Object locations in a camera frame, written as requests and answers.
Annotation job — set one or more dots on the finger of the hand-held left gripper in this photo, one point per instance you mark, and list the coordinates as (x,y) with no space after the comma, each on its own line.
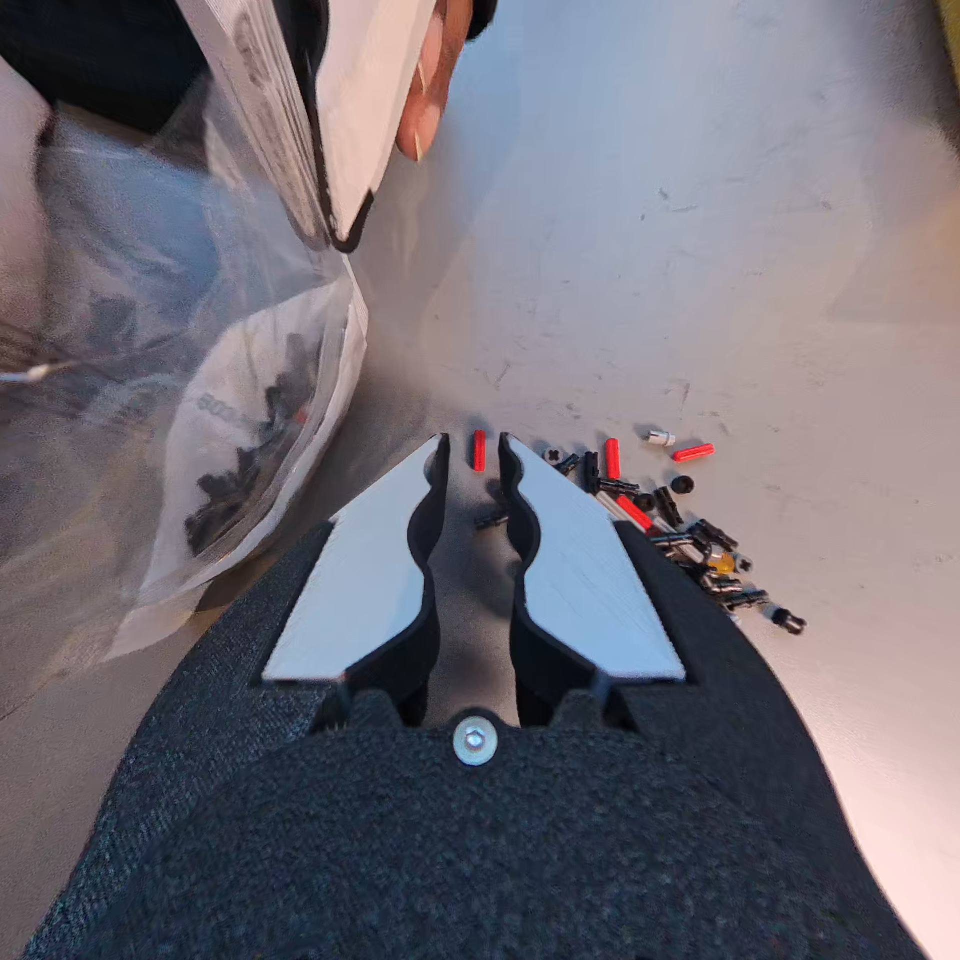
(375,90)
(248,60)

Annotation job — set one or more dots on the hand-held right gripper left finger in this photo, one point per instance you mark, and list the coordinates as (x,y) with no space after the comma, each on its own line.
(360,600)

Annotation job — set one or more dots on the person's left hand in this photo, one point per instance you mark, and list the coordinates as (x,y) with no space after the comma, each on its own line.
(432,83)

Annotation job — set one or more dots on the grey desk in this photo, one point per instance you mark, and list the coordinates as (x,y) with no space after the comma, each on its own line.
(720,270)

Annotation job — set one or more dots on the small red plastic peg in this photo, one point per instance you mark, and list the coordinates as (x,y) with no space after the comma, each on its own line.
(479,452)

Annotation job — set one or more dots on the pile of mixed small plastic parts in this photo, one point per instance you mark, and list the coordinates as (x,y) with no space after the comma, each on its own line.
(675,525)

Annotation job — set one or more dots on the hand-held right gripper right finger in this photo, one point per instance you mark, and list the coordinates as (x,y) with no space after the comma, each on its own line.
(593,600)

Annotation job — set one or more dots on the clear plastic bag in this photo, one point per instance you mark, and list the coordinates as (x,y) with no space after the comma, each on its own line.
(135,375)

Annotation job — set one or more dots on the black armrest pad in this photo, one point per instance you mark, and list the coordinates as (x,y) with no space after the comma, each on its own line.
(105,60)

